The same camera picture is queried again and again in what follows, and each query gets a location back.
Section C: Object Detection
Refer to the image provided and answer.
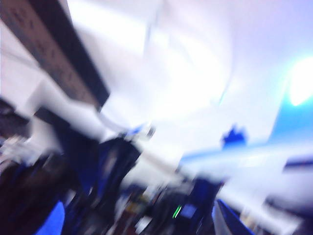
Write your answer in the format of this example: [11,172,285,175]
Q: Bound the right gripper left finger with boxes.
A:
[34,201,67,235]

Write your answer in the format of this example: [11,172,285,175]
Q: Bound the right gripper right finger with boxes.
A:
[212,199,247,235]

